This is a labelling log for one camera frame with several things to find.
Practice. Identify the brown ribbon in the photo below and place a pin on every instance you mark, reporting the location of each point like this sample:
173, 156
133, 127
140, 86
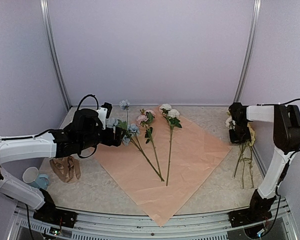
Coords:
66, 168

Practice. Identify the white paper cup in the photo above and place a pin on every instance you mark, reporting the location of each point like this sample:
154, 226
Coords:
30, 175

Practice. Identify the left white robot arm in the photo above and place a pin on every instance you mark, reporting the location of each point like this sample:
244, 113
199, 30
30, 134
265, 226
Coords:
21, 148

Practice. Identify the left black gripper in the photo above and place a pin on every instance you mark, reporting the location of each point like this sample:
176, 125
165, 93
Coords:
117, 141

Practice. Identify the pink fake rose stem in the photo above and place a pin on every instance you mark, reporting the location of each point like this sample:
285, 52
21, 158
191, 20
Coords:
145, 120

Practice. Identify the pink wrapping paper sheet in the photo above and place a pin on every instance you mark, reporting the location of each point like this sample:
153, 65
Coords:
195, 155

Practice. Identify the front aluminium rail frame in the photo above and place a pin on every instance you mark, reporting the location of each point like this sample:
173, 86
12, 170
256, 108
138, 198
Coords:
219, 225

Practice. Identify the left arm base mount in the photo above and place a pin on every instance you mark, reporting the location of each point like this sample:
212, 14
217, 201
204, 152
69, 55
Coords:
49, 213

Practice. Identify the light blue mug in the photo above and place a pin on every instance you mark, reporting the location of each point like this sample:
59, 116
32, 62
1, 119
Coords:
41, 182

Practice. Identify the blue fake flower stem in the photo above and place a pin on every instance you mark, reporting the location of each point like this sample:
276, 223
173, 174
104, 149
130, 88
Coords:
133, 131

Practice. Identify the white fake rose stem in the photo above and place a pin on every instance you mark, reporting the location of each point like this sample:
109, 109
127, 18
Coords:
230, 125
172, 117

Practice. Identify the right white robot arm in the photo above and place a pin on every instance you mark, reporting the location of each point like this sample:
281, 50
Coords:
286, 137

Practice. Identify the aluminium corner post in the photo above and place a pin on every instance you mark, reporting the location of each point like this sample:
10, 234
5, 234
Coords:
44, 5
249, 50

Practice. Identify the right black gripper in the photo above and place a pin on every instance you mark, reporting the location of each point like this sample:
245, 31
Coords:
234, 139

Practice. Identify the yellow fake flower stem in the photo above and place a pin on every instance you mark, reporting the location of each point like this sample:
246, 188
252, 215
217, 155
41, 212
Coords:
248, 161

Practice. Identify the left aluminium corner post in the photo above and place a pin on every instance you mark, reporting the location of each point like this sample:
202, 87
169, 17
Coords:
44, 5

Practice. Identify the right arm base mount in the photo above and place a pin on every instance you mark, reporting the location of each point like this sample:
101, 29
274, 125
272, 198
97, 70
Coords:
258, 210

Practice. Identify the right aluminium corner post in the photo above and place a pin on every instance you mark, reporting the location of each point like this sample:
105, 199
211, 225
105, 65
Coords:
249, 50

